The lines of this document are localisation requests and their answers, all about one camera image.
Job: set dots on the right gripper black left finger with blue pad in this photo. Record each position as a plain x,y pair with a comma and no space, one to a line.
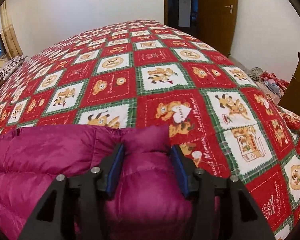
90,194

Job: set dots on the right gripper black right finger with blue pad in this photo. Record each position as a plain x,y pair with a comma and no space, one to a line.
222,207

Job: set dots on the magenta quilted down jacket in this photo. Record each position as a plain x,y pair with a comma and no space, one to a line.
147,202

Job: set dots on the clothes pile on floor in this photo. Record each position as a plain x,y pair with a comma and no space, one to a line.
273,87

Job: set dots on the red patchwork bear bedspread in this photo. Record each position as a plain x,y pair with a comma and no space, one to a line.
151,86

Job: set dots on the striped grey pillow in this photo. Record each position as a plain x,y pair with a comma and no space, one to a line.
11,66

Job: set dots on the beige right curtain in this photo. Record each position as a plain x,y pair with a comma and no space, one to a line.
8,34

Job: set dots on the brown wooden door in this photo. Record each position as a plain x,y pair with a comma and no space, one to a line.
216,22

